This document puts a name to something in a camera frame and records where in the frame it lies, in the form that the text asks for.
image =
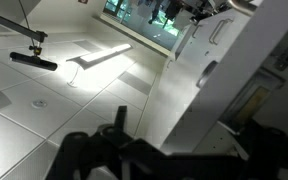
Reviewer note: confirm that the window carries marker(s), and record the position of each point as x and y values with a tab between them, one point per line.
140	16

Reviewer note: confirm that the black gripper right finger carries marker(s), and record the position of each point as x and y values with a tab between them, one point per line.
250	140

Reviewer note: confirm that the black stereo camera bar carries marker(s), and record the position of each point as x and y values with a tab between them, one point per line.
34	61

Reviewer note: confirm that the round silver cupboard lock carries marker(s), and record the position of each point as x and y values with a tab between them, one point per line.
206	74

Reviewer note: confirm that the round ceiling sensor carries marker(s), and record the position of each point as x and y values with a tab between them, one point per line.
39	103

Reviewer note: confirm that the dark framed door sheet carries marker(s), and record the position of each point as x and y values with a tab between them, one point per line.
260	96

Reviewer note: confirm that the grey ceiling vent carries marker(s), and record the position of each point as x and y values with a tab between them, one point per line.
134	82
87	46

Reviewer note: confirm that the rectangular ceiling light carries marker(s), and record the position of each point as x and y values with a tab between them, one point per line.
100	55

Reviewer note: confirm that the white cupboard door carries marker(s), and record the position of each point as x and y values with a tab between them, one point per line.
237	66
200	53

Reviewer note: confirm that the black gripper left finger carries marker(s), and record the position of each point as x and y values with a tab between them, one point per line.
121	118

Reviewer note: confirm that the grey camera mount arm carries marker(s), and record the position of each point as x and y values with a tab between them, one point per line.
14	26

